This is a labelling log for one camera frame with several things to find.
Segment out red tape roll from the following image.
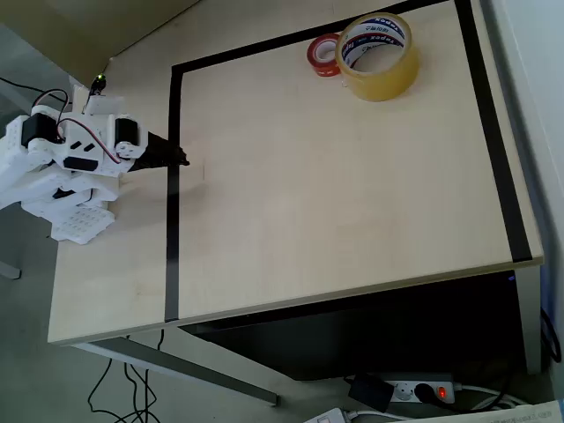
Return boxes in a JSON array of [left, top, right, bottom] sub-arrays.
[[306, 33, 344, 78]]

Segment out thin black tape strip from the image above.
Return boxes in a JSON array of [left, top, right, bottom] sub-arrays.
[[170, 0, 451, 80]]

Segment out large yellow tape roll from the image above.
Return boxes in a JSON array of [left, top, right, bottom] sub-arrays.
[[334, 11, 421, 103]]

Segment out wide black tape strip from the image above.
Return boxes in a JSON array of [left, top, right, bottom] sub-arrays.
[[453, 0, 533, 264]]

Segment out control board with green LED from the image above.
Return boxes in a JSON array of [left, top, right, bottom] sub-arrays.
[[86, 73, 111, 99]]

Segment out long grey furniture foot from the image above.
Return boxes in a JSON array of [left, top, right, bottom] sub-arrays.
[[0, 81, 37, 116]]

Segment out short grey furniture foot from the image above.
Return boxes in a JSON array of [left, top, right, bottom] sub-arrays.
[[0, 259, 23, 280]]

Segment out grey slanted table leg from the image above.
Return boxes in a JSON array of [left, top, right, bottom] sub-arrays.
[[70, 328, 281, 407]]

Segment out black panel under table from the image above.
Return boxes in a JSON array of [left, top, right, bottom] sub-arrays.
[[179, 269, 526, 382]]

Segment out white flat device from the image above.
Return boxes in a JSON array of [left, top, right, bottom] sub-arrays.
[[303, 407, 350, 423]]

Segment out black power adapter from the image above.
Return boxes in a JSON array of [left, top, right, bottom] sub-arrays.
[[347, 373, 395, 413]]

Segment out white power strip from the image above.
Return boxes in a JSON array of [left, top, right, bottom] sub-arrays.
[[387, 373, 462, 406]]

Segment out black round plug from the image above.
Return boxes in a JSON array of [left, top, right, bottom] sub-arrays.
[[413, 382, 438, 404]]

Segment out grey upright table leg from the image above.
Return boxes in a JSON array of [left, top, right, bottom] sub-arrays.
[[514, 265, 543, 376]]

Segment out printed paper sheet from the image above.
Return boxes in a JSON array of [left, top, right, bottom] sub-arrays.
[[418, 398, 564, 423]]

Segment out red black gripper servo cable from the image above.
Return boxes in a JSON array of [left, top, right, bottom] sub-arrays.
[[93, 126, 123, 167]]

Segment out red black arm cable loop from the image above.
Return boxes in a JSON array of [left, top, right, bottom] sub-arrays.
[[32, 89, 74, 143]]

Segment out thin black cable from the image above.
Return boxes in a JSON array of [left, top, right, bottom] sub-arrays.
[[0, 77, 41, 93]]

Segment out black floor cable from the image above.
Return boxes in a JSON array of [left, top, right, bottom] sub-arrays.
[[86, 328, 167, 423]]

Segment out black hanging cable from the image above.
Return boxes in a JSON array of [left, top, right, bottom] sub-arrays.
[[539, 307, 563, 367]]

